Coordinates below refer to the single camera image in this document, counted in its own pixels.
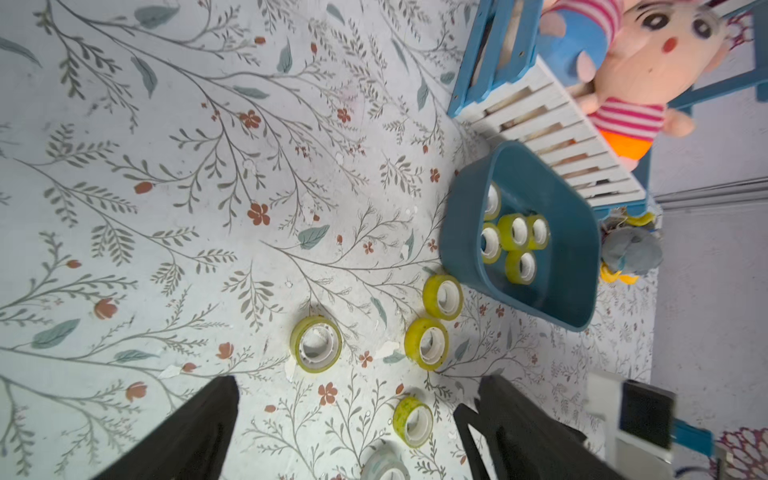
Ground white blue toy crib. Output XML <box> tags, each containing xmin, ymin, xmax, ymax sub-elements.
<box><xmin>448</xmin><ymin>1</ymin><xmax>767</xmax><ymax>217</ymax></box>

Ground pale tape roll bottom left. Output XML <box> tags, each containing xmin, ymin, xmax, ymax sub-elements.
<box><xmin>360</xmin><ymin>442</ymin><xmax>411</xmax><ymax>480</ymax></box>

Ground plush doll orange shorts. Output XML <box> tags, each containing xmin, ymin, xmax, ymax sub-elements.
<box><xmin>576</xmin><ymin>1</ymin><xmax>730</xmax><ymax>171</ymax></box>

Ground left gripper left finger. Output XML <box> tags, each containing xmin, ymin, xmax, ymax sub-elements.
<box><xmin>96</xmin><ymin>376</ymin><xmax>240</xmax><ymax>479</ymax></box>

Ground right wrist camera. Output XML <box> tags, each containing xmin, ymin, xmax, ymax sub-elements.
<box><xmin>585</xmin><ymin>371</ymin><xmax>716</xmax><ymax>479</ymax></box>

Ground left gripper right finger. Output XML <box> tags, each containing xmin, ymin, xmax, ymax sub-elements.
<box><xmin>474</xmin><ymin>375</ymin><xmax>621</xmax><ymax>479</ymax></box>

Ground plush doll blue shorts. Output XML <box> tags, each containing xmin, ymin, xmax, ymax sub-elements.
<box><xmin>536</xmin><ymin>0</ymin><xmax>625</xmax><ymax>87</ymax></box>

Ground tape roll nearest box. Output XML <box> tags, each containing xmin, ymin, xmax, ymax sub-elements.
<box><xmin>422</xmin><ymin>275</ymin><xmax>464</xmax><ymax>321</ymax></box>

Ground grey plush keychain toy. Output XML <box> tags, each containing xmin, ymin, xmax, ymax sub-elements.
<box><xmin>600</xmin><ymin>209</ymin><xmax>663</xmax><ymax>285</ymax></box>

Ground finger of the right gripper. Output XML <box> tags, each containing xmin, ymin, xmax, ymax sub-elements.
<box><xmin>453</xmin><ymin>404</ymin><xmax>490</xmax><ymax>480</ymax></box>

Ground teal plastic storage box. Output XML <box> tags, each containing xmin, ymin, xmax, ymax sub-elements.
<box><xmin>438</xmin><ymin>141</ymin><xmax>601</xmax><ymax>332</ymax></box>

